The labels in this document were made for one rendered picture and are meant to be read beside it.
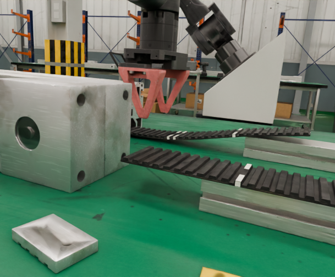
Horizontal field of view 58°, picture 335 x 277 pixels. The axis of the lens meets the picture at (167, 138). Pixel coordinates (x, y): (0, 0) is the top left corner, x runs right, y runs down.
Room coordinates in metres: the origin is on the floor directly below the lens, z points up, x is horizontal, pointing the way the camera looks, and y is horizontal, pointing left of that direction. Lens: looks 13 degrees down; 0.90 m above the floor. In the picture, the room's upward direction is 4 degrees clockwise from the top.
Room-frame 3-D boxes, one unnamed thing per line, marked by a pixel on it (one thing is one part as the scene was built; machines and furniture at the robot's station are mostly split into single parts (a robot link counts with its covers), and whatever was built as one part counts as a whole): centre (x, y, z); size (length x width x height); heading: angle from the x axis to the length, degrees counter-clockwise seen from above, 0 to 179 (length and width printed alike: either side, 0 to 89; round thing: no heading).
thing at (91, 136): (0.33, 0.10, 0.83); 0.12 x 0.09 x 0.10; 156
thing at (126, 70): (0.46, 0.03, 0.86); 0.07 x 0.07 x 0.09; 67
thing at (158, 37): (0.49, 0.02, 0.94); 0.10 x 0.07 x 0.07; 157
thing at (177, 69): (0.51, 0.01, 0.86); 0.07 x 0.07 x 0.09; 67
